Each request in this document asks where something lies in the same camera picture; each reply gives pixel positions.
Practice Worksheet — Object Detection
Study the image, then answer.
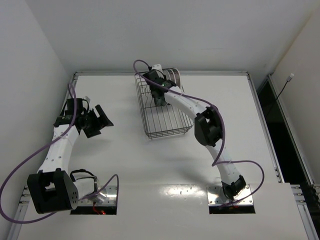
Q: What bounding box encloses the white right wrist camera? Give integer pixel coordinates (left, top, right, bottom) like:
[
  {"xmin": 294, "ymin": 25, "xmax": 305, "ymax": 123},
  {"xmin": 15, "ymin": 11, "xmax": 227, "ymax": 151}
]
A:
[{"xmin": 149, "ymin": 64, "xmax": 164, "ymax": 74}]

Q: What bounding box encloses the grey wire dish rack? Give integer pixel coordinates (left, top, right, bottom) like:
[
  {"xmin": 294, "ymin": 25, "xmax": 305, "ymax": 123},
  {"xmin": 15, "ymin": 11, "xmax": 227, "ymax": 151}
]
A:
[{"xmin": 134, "ymin": 74, "xmax": 193, "ymax": 139}]

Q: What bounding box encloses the white plate with teal rim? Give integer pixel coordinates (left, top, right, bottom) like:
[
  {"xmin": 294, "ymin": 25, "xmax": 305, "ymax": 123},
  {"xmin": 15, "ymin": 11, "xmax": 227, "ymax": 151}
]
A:
[{"xmin": 163, "ymin": 69, "xmax": 171, "ymax": 80}]

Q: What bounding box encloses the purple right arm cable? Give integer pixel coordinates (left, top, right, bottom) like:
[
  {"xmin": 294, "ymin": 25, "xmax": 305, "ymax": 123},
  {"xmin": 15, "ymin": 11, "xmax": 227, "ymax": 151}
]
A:
[{"xmin": 132, "ymin": 59, "xmax": 266, "ymax": 210}]

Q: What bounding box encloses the metal base plate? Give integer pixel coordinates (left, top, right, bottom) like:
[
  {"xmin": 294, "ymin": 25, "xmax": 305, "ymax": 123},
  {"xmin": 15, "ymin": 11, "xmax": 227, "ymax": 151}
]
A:
[
  {"xmin": 78, "ymin": 185, "xmax": 118, "ymax": 207},
  {"xmin": 207, "ymin": 185, "xmax": 254, "ymax": 207}
]

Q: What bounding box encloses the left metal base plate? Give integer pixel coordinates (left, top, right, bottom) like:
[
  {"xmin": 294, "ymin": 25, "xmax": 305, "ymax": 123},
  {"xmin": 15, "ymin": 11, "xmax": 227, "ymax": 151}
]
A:
[{"xmin": 78, "ymin": 185, "xmax": 118, "ymax": 207}]

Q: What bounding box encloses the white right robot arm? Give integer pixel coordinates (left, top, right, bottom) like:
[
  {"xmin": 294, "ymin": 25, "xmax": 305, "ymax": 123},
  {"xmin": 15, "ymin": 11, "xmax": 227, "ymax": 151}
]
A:
[{"xmin": 141, "ymin": 69, "xmax": 246, "ymax": 201}]

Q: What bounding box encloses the green red rimmed plate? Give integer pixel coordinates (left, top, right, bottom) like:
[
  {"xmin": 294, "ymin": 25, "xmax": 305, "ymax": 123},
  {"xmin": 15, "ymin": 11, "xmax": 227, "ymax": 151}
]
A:
[
  {"xmin": 167, "ymin": 68, "xmax": 176, "ymax": 83},
  {"xmin": 172, "ymin": 68, "xmax": 181, "ymax": 88}
]

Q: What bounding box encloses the aluminium frame rail right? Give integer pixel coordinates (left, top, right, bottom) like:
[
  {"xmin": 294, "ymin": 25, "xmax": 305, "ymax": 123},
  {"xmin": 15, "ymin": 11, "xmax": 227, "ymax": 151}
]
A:
[{"xmin": 263, "ymin": 75, "xmax": 320, "ymax": 240}]

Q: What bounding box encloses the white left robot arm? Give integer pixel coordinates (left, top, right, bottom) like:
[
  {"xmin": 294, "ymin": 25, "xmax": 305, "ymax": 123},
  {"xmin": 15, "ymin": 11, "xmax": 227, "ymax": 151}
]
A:
[{"xmin": 27, "ymin": 98, "xmax": 113, "ymax": 214}]

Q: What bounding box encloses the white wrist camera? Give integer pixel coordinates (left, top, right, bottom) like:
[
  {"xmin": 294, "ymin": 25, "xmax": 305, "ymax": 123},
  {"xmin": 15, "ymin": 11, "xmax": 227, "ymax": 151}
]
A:
[
  {"xmin": 83, "ymin": 96, "xmax": 91, "ymax": 101},
  {"xmin": 149, "ymin": 64, "xmax": 164, "ymax": 74}
]

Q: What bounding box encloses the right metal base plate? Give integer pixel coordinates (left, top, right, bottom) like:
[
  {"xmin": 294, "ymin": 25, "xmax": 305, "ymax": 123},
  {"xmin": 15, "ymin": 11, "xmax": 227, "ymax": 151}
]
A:
[{"xmin": 207, "ymin": 185, "xmax": 254, "ymax": 207}]

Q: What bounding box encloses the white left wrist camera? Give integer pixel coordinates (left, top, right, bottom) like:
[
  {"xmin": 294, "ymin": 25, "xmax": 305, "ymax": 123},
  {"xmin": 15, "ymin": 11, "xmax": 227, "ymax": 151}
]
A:
[{"xmin": 83, "ymin": 96, "xmax": 91, "ymax": 101}]

